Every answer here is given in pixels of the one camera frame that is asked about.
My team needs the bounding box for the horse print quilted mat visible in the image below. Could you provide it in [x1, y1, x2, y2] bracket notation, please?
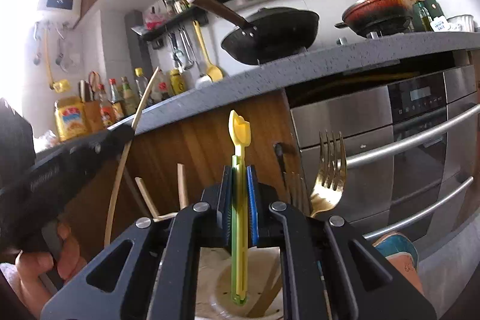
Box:
[373, 232, 424, 294]

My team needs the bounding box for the yellow hanging spatula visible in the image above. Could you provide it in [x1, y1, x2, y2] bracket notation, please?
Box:
[192, 19, 224, 82]

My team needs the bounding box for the yellow green tulip utensil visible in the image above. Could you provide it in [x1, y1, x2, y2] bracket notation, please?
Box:
[229, 110, 251, 305]

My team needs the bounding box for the stainless steel oven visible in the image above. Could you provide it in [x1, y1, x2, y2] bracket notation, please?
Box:
[290, 65, 479, 245]

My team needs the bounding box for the grey speckled countertop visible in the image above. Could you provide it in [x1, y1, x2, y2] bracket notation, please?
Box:
[33, 31, 480, 156]

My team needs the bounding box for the yellow cooking oil jug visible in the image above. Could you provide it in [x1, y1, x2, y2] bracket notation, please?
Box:
[55, 96, 89, 142]

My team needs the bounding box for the black wok with handle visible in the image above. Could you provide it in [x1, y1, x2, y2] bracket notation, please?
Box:
[186, 0, 320, 66]

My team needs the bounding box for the red-brown clay pan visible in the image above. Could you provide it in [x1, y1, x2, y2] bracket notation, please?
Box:
[334, 0, 425, 38]

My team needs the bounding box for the person's left hand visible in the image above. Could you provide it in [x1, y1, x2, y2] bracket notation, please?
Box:
[16, 223, 86, 319]

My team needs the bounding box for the black wall shelf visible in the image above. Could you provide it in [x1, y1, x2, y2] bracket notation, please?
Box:
[131, 7, 209, 42]

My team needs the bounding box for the bamboo chopstick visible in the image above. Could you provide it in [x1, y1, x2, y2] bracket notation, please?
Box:
[103, 67, 161, 248]

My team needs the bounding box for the white ceramic utensil holder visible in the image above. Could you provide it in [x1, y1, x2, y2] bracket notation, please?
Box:
[194, 247, 280, 319]

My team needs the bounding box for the gold fork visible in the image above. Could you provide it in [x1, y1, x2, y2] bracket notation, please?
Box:
[310, 131, 347, 218]

